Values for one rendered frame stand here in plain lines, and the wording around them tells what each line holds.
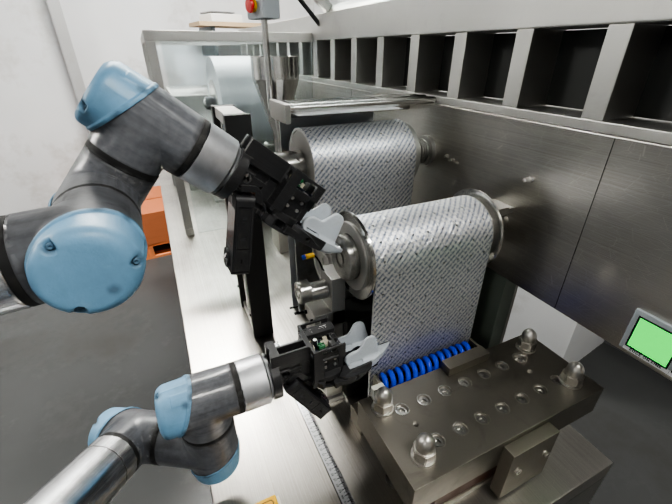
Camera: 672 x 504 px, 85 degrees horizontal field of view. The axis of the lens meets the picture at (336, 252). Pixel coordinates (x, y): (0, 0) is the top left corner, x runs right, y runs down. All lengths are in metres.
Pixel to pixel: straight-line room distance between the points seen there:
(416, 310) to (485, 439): 0.22
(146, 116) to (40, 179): 3.69
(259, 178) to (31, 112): 3.58
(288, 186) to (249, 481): 0.51
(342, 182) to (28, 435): 1.97
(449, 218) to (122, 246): 0.49
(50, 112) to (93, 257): 3.70
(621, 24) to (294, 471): 0.83
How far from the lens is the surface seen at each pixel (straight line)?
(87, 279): 0.32
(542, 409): 0.74
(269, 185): 0.49
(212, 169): 0.44
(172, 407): 0.56
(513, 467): 0.70
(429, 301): 0.67
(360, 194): 0.78
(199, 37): 1.44
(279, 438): 0.79
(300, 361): 0.58
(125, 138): 0.44
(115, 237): 0.31
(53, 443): 2.25
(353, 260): 0.56
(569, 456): 0.87
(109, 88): 0.43
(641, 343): 0.70
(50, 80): 3.97
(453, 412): 0.68
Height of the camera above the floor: 1.55
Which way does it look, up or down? 29 degrees down
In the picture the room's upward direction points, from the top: straight up
